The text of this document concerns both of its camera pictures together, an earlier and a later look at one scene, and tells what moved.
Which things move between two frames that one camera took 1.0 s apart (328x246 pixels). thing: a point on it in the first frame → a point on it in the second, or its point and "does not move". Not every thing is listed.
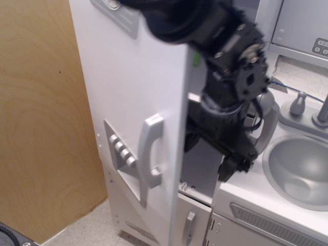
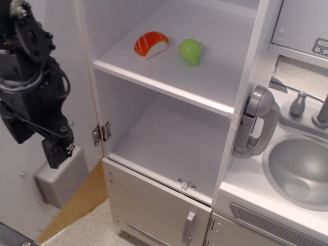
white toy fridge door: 137,82 → 20,163
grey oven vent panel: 278,227 does not move
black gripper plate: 227,135 → 41,105
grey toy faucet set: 295,114 does not move
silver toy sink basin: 296,165 does not move
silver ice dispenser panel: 127,163 → 56,185
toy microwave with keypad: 302,29 does not move
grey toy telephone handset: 266,107 does not move
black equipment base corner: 9,236 does not move
